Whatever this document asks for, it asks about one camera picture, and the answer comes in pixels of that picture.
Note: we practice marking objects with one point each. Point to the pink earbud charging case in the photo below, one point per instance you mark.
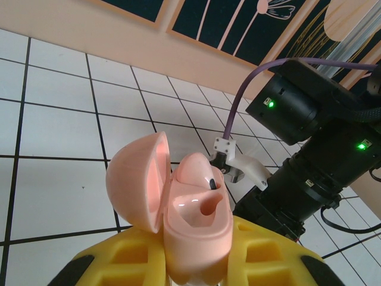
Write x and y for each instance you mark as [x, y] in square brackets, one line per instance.
[193, 238]

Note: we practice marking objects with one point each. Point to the wall panel pink flowers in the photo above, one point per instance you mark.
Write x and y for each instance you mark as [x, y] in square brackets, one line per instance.
[232, 26]

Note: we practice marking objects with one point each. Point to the wall panel orange circle leaves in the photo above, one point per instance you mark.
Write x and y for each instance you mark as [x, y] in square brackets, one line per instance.
[134, 9]

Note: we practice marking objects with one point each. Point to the aluminium corner post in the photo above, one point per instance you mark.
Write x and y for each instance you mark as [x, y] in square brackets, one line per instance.
[354, 38]

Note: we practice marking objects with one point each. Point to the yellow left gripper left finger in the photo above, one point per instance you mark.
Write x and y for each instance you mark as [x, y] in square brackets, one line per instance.
[119, 259]

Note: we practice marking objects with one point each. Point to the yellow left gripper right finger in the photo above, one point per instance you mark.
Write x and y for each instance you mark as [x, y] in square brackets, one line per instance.
[268, 259]

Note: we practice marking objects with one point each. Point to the wall panel pink circle gold lines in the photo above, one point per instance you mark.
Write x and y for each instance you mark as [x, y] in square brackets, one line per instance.
[309, 32]

